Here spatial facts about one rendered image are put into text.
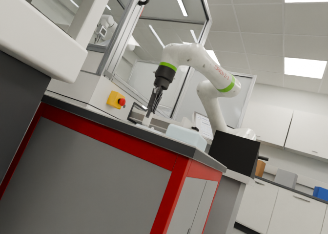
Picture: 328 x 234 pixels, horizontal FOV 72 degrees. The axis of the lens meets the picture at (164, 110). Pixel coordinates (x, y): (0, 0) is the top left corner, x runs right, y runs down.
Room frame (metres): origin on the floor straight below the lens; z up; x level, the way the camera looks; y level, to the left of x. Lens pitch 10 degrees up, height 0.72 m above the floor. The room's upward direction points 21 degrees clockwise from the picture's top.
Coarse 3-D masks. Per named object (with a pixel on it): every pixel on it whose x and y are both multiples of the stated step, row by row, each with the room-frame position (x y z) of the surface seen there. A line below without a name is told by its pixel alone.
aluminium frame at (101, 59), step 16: (128, 0) 1.03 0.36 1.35; (144, 0) 1.08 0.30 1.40; (128, 16) 1.02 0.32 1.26; (208, 16) 1.82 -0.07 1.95; (128, 32) 1.06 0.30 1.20; (208, 32) 1.93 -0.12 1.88; (96, 48) 1.06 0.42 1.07; (112, 48) 1.02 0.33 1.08; (96, 64) 1.05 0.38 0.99; (112, 64) 1.05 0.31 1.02; (112, 80) 1.09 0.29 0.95; (160, 112) 1.63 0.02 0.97; (176, 112) 1.89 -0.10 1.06
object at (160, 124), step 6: (132, 114) 1.32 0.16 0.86; (138, 114) 1.30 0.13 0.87; (144, 114) 1.29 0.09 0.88; (138, 120) 1.30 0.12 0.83; (156, 120) 1.25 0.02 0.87; (162, 120) 1.24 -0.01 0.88; (168, 120) 1.22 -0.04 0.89; (150, 126) 1.36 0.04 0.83; (156, 126) 1.25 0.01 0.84; (162, 126) 1.23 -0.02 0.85; (162, 132) 1.49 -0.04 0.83
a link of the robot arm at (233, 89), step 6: (234, 78) 1.22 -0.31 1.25; (234, 84) 1.22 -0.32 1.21; (240, 84) 1.28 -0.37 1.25; (216, 90) 1.32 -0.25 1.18; (222, 90) 1.23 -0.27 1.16; (228, 90) 1.23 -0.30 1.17; (234, 90) 1.25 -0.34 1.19; (240, 90) 1.29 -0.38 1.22; (222, 96) 1.33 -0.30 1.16; (228, 96) 1.30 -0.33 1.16; (234, 96) 1.30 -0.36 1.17
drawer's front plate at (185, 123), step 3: (183, 117) 1.17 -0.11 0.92; (183, 120) 1.16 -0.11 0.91; (186, 120) 1.18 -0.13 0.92; (183, 123) 1.16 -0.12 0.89; (186, 123) 1.19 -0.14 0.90; (189, 123) 1.23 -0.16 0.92; (180, 126) 1.17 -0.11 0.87; (183, 126) 1.16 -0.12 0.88; (186, 126) 1.21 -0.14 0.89; (189, 126) 1.25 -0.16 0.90; (192, 126) 1.29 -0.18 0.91; (192, 129) 1.31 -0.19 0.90
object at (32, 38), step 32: (0, 0) 0.40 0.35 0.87; (96, 0) 0.59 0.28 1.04; (0, 32) 0.42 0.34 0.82; (32, 32) 0.47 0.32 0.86; (64, 32) 0.53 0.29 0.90; (0, 64) 0.51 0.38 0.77; (32, 64) 0.53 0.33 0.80; (64, 64) 0.56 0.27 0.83; (0, 96) 0.54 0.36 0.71; (32, 96) 0.60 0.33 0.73; (0, 128) 0.57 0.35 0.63; (0, 160) 0.60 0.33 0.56
